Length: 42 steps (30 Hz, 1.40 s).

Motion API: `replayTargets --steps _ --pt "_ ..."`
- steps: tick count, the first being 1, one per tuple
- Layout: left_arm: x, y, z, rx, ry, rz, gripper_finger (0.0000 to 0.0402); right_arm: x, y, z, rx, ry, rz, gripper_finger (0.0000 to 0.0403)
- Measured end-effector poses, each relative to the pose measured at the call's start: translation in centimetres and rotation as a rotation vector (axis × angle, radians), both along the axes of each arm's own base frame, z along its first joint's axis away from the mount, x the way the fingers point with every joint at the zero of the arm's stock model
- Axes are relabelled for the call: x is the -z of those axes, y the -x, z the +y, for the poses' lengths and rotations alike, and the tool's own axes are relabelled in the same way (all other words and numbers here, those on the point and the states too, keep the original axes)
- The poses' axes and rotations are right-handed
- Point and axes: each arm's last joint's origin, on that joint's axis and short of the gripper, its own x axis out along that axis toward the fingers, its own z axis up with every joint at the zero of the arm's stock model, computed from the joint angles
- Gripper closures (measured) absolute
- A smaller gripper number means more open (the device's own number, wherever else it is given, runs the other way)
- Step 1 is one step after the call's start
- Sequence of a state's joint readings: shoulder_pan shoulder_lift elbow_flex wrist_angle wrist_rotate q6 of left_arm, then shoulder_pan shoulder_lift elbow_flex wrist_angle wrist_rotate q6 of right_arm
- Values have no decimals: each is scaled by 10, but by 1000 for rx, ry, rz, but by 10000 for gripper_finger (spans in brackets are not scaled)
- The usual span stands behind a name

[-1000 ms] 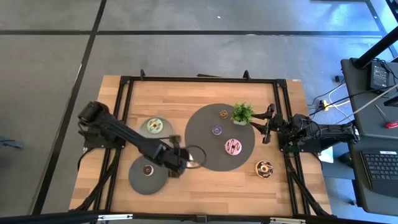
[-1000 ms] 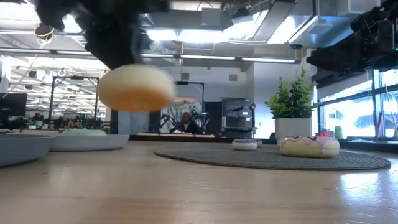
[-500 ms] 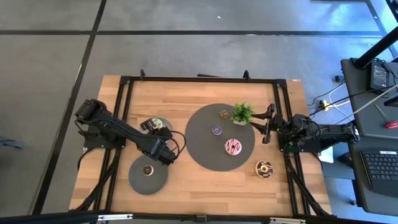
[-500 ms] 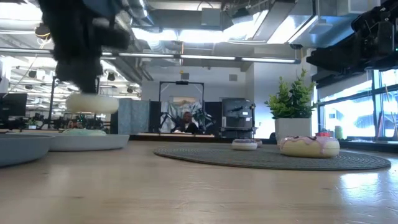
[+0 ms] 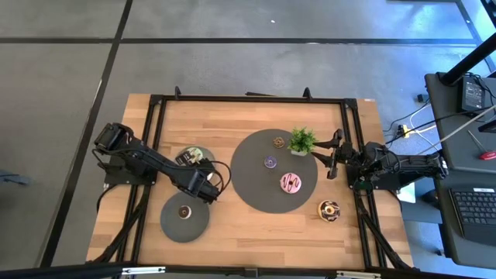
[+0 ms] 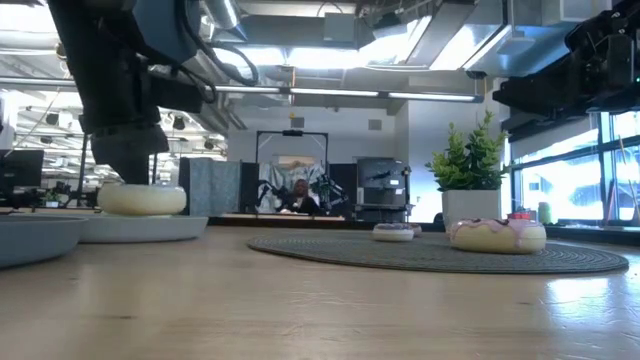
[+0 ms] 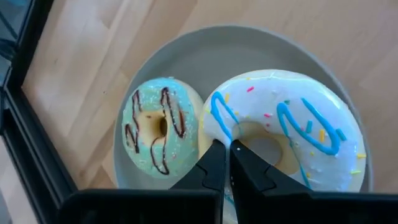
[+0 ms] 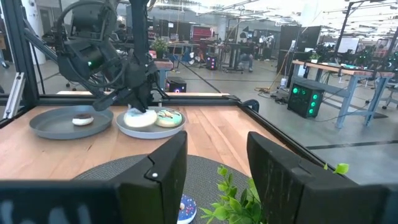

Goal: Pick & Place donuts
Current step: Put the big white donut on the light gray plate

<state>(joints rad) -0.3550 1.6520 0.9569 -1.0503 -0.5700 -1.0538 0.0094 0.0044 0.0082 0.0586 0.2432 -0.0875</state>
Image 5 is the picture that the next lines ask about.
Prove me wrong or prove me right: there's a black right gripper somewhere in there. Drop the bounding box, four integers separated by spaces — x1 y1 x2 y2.
310 129 364 181

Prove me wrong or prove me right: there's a large chocolate glazed yellow donut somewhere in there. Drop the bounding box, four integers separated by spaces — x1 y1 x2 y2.
317 199 342 223

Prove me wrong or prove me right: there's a yellow power strip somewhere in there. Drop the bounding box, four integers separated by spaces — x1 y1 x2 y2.
395 123 413 140

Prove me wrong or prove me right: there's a black electronic box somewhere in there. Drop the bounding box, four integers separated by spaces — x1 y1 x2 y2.
460 75 487 115

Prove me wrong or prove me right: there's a large pink glazed donut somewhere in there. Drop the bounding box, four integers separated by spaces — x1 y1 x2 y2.
279 172 303 195

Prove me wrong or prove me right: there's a red-handled screwdriver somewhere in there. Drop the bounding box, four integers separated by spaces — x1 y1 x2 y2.
467 129 496 162

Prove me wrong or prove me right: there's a green plant in white pot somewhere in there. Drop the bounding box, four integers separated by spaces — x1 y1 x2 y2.
286 126 318 157

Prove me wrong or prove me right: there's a black crossbar with silver brackets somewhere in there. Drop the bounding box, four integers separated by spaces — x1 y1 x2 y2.
0 262 496 279

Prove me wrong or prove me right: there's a black table frame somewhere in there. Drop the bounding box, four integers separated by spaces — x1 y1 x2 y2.
87 85 414 272

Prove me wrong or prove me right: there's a dark grey desk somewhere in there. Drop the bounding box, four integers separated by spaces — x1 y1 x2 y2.
424 71 496 270

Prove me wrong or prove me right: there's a black keyboard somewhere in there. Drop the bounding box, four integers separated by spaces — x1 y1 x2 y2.
448 187 496 247

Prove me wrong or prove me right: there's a large pale green striped donut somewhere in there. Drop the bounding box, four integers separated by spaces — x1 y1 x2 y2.
181 146 205 167

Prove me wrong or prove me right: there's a light grey rod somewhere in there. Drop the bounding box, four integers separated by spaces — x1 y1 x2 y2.
418 104 496 155

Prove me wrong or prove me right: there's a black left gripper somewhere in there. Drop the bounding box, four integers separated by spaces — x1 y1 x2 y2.
186 169 221 205

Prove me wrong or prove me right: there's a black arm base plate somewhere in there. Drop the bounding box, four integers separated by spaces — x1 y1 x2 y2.
346 170 401 191
103 154 158 186

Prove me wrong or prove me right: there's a round grey woven placemat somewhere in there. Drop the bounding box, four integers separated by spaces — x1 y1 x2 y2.
229 128 319 215

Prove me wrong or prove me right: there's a white paper sheet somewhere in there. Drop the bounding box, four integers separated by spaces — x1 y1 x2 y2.
396 181 417 205

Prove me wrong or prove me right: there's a black pole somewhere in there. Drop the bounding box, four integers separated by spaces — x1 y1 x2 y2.
438 32 496 88

